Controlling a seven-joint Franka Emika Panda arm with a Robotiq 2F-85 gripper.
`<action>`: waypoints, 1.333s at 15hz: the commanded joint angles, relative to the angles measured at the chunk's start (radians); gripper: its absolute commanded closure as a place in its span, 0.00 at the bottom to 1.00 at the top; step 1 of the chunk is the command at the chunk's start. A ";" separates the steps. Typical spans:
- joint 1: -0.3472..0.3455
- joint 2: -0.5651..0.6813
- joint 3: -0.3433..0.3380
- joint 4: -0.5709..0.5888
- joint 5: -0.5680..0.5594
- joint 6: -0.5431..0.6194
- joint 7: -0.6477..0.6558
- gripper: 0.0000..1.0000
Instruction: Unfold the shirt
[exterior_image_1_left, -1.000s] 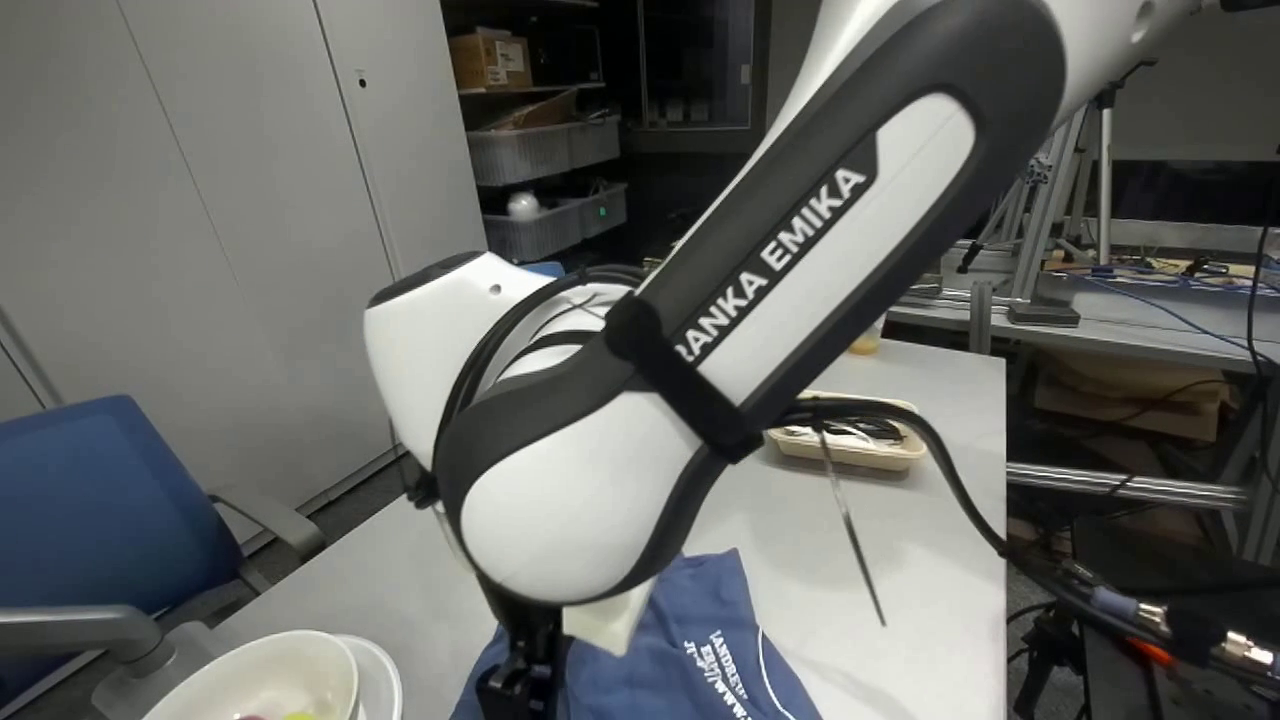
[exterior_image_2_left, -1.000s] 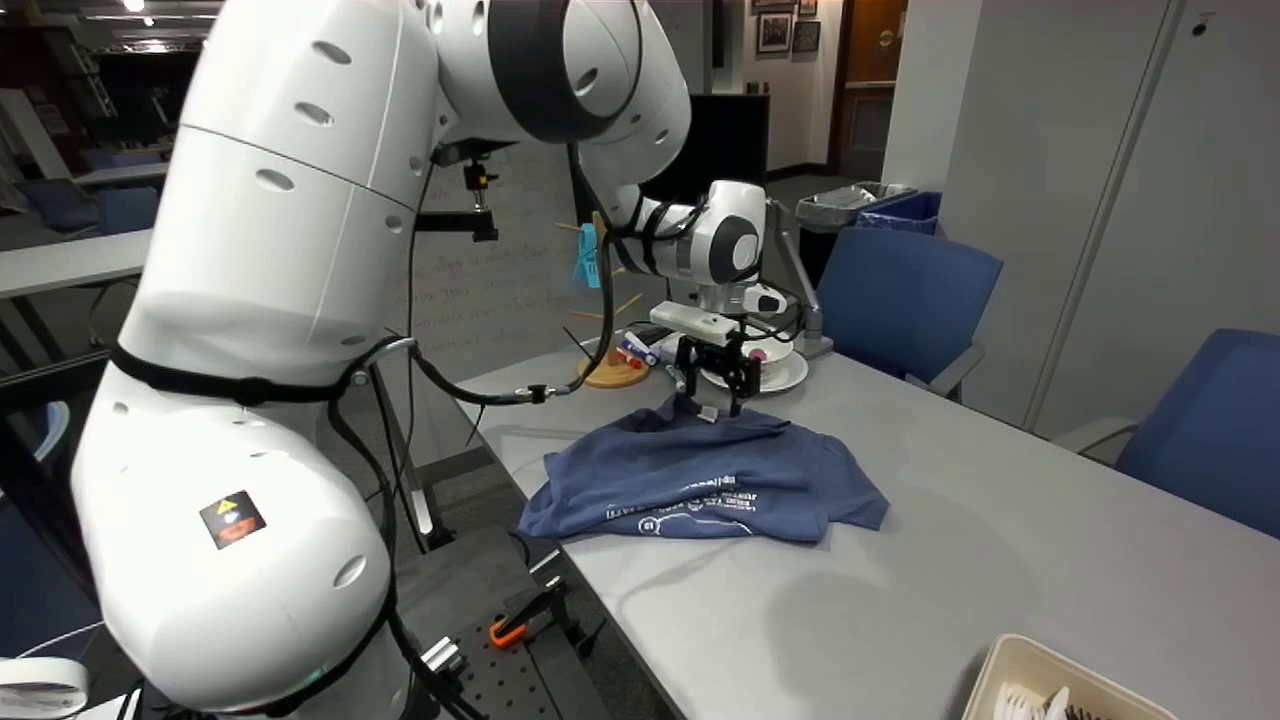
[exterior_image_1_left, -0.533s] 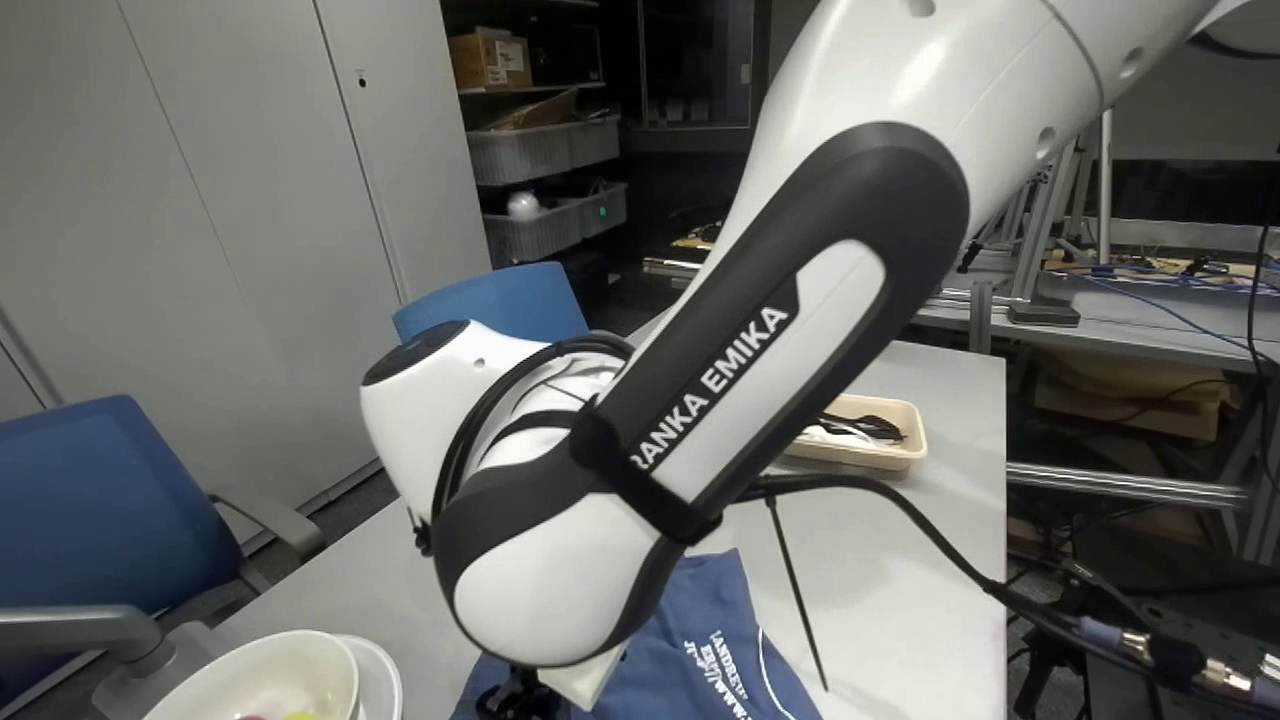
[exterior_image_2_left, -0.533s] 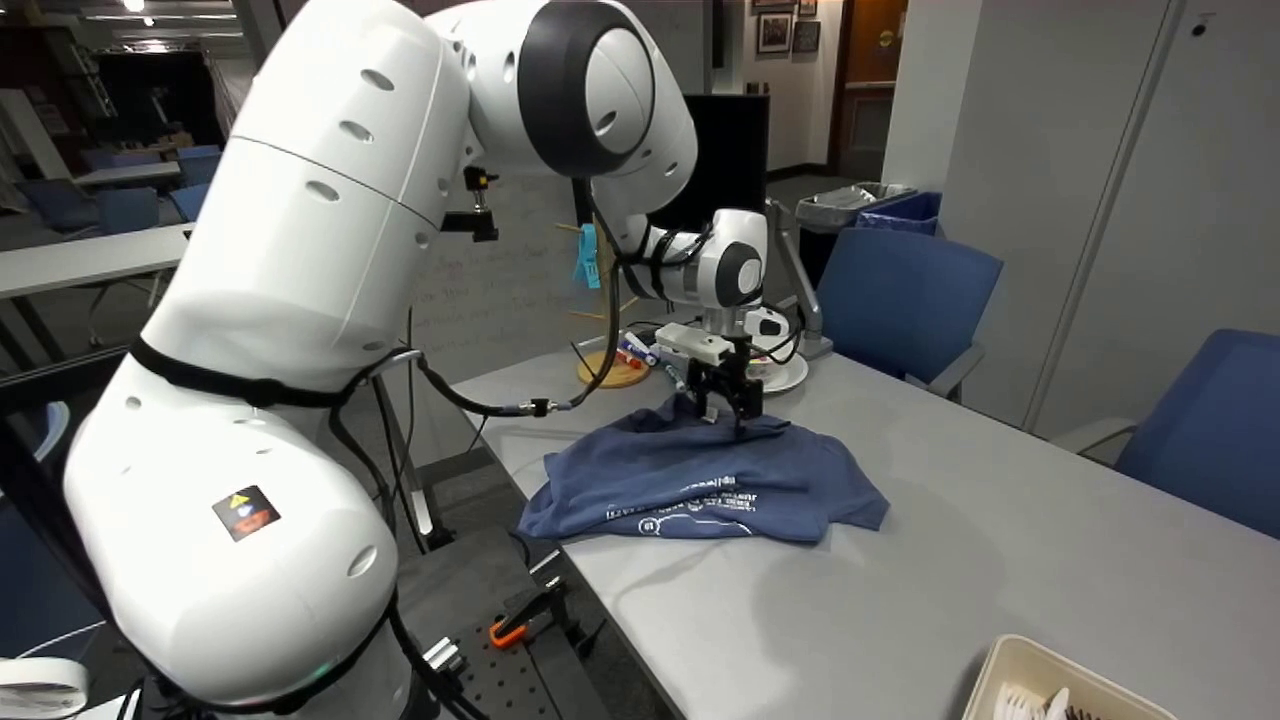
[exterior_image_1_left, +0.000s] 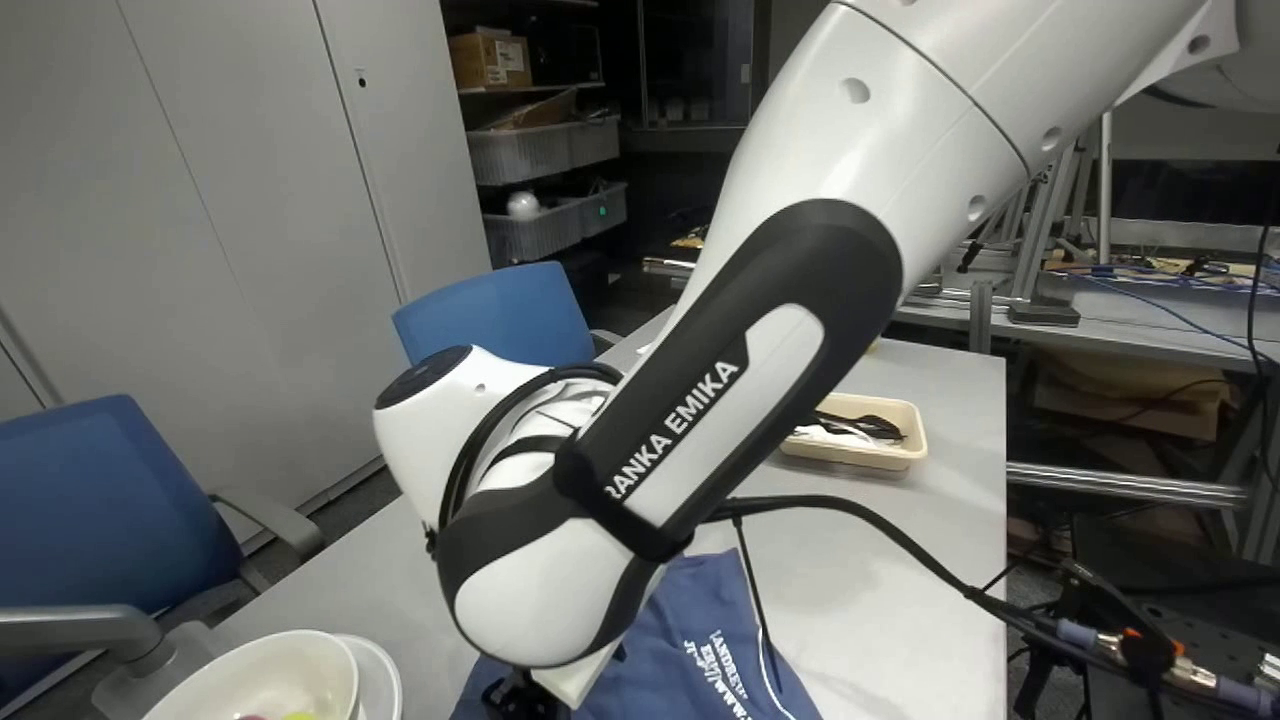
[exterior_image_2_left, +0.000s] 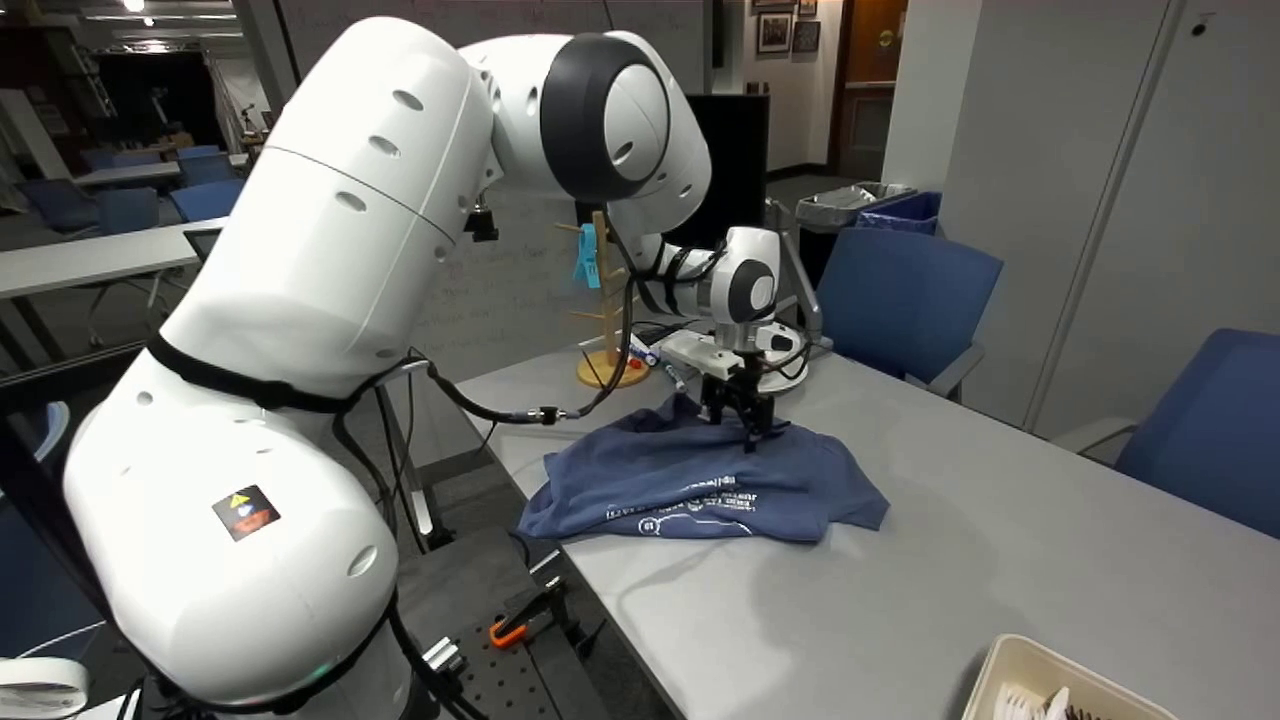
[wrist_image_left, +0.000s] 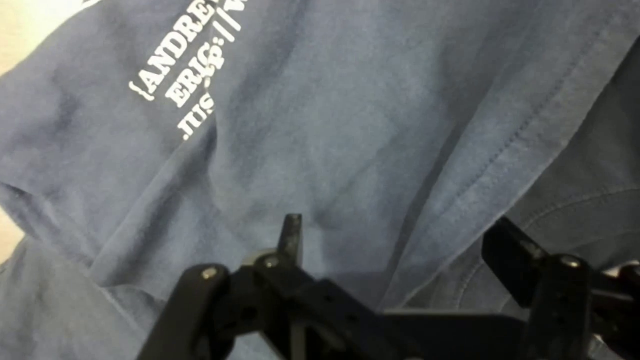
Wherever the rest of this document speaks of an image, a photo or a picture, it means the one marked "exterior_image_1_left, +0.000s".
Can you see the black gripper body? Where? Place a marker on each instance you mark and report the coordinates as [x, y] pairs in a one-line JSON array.
[[515, 696]]

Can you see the blue shirt with white print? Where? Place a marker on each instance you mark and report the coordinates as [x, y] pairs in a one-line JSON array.
[[692, 642]]

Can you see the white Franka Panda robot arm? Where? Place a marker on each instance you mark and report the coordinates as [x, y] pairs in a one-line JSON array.
[[827, 173]]

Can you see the white plate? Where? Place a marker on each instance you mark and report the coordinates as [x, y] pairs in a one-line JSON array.
[[383, 681]]

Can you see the white bowl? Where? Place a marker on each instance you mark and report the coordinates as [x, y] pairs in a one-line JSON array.
[[264, 675]]

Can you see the blue office chair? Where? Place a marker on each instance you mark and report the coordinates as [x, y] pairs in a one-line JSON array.
[[93, 507], [503, 313]]

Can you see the black plastic fork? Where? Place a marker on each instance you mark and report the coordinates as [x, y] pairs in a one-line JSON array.
[[853, 425]]

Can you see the beige cutlery tray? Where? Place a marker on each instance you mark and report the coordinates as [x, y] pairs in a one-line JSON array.
[[882, 452]]

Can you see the grey storage bin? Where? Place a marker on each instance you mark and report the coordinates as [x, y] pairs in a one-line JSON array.
[[555, 226], [535, 149]]

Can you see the small cardboard box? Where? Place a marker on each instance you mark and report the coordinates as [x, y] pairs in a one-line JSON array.
[[485, 61]]

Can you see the brown cardboard box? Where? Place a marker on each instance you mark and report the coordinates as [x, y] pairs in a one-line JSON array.
[[1122, 400]]

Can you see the aluminium frame workbench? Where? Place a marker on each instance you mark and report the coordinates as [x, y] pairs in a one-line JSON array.
[[1092, 303]]

